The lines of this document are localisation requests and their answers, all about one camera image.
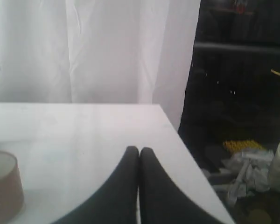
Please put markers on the white backdrop curtain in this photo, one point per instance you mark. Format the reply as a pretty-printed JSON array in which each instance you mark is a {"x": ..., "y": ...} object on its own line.
[{"x": 97, "y": 51}]

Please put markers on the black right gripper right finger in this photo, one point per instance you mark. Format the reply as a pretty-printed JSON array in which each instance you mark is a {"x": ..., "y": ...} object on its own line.
[{"x": 173, "y": 190}]

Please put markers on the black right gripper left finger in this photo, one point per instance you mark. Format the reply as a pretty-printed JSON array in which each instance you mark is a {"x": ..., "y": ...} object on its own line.
[{"x": 115, "y": 202}]

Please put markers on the yellow knobbly object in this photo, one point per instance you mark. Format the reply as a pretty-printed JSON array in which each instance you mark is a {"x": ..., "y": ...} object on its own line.
[{"x": 234, "y": 146}]

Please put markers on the crumpled white plastic sheet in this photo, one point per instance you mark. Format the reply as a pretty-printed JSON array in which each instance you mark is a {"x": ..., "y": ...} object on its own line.
[{"x": 246, "y": 173}]

